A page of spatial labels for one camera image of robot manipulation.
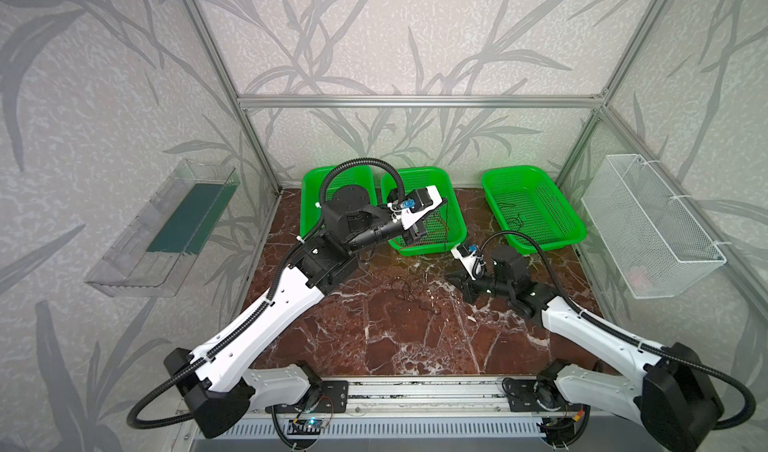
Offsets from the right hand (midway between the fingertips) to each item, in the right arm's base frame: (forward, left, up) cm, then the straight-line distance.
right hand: (448, 266), depth 81 cm
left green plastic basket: (+44, +48, -9) cm, 66 cm away
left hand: (-2, +4, +31) cm, 32 cm away
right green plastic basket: (+38, -36, -17) cm, 55 cm away
